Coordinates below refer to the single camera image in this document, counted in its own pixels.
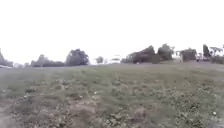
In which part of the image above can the green grass field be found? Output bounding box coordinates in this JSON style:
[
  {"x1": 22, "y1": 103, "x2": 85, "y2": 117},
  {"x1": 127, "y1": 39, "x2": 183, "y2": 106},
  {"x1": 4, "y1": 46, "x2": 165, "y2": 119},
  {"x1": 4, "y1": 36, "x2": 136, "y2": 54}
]
[{"x1": 0, "y1": 60, "x2": 224, "y2": 128}]

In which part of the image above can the row of distant trees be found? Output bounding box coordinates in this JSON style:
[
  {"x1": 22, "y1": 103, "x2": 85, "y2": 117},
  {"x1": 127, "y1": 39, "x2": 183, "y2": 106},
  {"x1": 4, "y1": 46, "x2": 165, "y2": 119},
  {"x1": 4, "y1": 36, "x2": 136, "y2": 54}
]
[{"x1": 0, "y1": 43, "x2": 224, "y2": 68}]

